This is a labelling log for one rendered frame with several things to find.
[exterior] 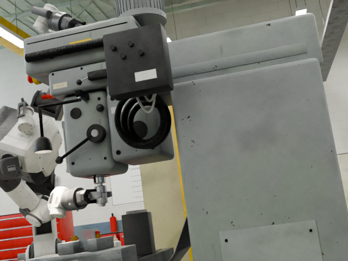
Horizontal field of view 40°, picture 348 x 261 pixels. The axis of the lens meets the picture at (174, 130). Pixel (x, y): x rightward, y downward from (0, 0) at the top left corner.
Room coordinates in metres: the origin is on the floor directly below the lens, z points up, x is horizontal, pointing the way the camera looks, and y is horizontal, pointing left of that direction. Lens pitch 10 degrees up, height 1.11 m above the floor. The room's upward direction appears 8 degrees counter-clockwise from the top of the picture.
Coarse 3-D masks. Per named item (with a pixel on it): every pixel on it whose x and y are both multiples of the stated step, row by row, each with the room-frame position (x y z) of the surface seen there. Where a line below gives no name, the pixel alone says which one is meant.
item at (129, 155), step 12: (108, 96) 1.72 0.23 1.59; (108, 108) 1.73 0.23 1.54; (156, 108) 1.70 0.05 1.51; (120, 120) 1.72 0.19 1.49; (144, 120) 1.70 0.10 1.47; (156, 120) 1.70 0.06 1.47; (144, 132) 1.69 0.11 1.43; (156, 132) 1.69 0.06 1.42; (120, 144) 1.72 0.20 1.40; (168, 144) 1.82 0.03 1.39; (120, 156) 1.72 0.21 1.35; (132, 156) 1.71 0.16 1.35; (144, 156) 1.71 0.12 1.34; (156, 156) 1.74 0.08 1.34; (168, 156) 1.83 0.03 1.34
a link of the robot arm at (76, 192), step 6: (72, 192) 1.90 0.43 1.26; (78, 192) 1.87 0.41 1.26; (84, 192) 1.83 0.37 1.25; (66, 198) 1.90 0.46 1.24; (72, 198) 1.89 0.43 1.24; (78, 198) 1.87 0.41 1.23; (84, 198) 1.83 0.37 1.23; (72, 204) 1.89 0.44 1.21; (78, 204) 1.88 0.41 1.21; (84, 204) 1.90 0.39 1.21; (78, 210) 1.93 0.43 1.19
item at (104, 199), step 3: (96, 189) 1.84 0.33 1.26; (99, 189) 1.84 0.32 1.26; (102, 189) 1.84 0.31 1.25; (105, 189) 1.85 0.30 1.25; (105, 192) 1.85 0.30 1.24; (105, 195) 1.85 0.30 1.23; (99, 198) 1.84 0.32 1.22; (102, 198) 1.84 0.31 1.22; (105, 198) 1.85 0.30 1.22; (96, 201) 1.85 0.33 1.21; (99, 201) 1.84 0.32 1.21; (102, 201) 1.84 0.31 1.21; (105, 201) 1.85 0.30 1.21
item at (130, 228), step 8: (128, 216) 2.17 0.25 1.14; (136, 216) 2.17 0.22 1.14; (144, 216) 2.17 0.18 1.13; (128, 224) 2.17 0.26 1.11; (136, 224) 2.17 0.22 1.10; (144, 224) 2.17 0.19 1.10; (152, 224) 2.38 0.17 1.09; (128, 232) 2.17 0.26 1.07; (136, 232) 2.17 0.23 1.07; (144, 232) 2.17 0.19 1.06; (152, 232) 2.32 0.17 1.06; (128, 240) 2.17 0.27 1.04; (136, 240) 2.17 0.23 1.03; (144, 240) 2.17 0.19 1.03; (152, 240) 2.26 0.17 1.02; (136, 248) 2.17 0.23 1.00; (144, 248) 2.17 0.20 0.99; (152, 248) 2.20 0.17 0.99
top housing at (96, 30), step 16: (128, 16) 1.69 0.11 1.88; (64, 32) 1.74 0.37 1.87; (80, 32) 1.73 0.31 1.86; (96, 32) 1.72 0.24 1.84; (112, 32) 1.70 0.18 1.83; (32, 48) 1.77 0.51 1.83; (48, 48) 1.76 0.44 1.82; (96, 48) 1.72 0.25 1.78; (32, 64) 1.77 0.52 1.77; (48, 64) 1.76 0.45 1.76; (64, 64) 1.75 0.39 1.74; (80, 64) 1.74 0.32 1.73; (48, 80) 1.88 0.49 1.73
